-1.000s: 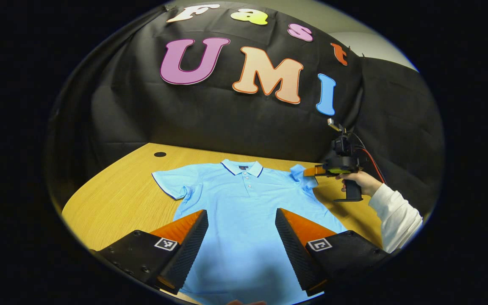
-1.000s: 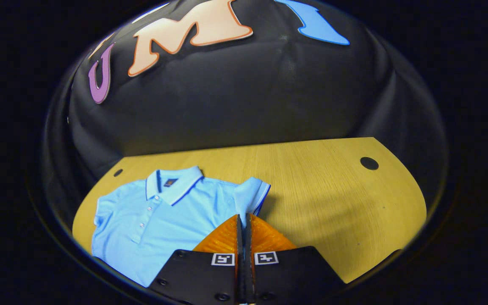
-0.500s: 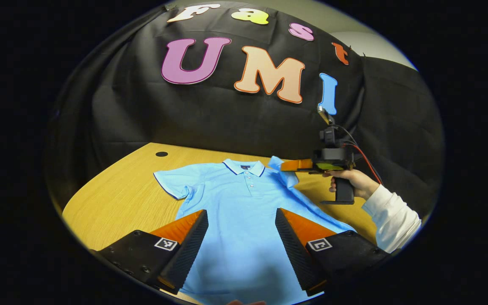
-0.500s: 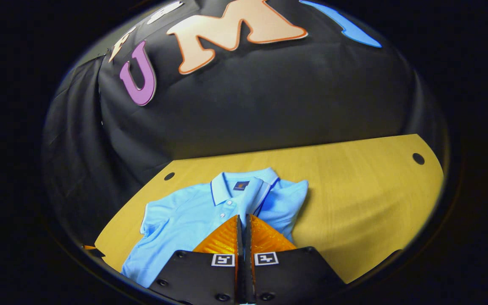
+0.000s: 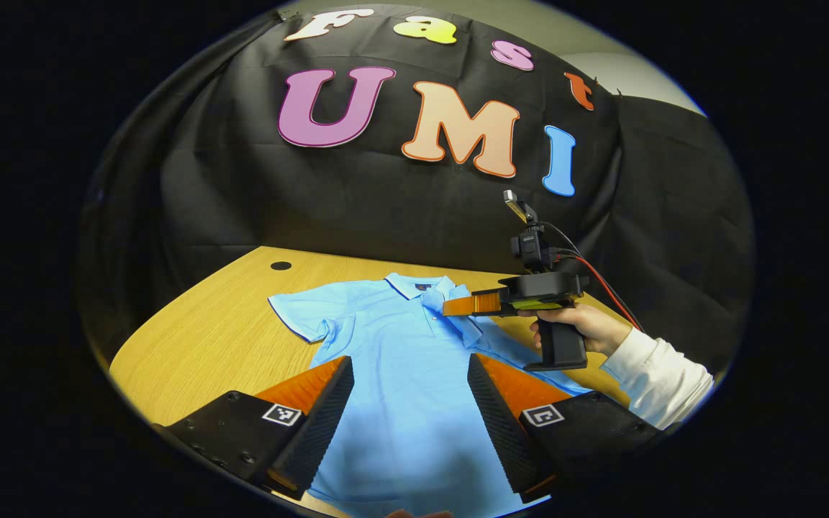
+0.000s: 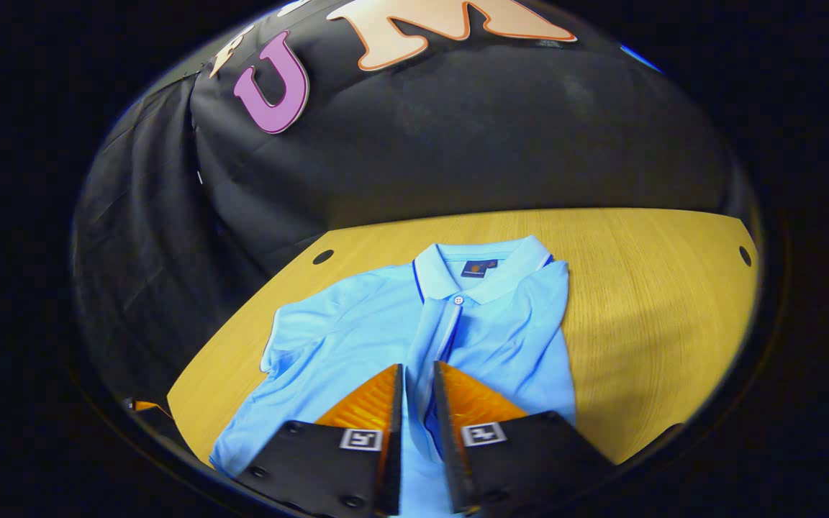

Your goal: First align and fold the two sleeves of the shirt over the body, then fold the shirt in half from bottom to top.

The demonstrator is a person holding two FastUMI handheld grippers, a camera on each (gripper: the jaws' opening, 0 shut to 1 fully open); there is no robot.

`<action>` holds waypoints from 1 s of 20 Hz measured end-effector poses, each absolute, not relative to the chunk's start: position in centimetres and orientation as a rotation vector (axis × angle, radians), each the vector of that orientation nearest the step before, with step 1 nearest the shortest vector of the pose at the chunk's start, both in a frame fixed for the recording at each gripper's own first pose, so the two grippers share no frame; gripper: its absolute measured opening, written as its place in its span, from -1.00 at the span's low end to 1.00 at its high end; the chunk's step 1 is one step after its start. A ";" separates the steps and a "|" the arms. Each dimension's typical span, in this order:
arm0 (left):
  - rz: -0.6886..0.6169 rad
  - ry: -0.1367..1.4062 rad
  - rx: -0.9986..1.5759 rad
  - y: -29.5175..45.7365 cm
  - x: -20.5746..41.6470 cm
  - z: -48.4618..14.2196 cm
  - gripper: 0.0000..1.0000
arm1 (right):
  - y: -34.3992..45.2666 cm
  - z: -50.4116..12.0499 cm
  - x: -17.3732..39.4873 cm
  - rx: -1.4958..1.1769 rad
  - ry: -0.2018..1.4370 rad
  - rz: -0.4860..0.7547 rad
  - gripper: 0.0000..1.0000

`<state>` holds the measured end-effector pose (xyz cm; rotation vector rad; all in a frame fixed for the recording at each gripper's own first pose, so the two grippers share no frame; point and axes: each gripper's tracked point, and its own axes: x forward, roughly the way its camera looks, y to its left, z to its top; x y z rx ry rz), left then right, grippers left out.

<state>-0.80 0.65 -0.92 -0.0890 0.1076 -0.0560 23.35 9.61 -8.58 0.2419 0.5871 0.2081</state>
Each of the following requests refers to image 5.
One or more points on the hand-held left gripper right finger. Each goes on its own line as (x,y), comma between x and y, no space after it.
(497,421)

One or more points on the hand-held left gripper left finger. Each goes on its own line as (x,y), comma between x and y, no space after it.
(324,421)

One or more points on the black backdrop cloth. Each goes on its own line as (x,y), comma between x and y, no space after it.
(357,194)

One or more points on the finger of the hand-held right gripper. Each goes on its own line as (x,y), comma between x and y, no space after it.
(472,304)

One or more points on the light blue polo T-shirt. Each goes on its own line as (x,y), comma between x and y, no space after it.
(407,388)

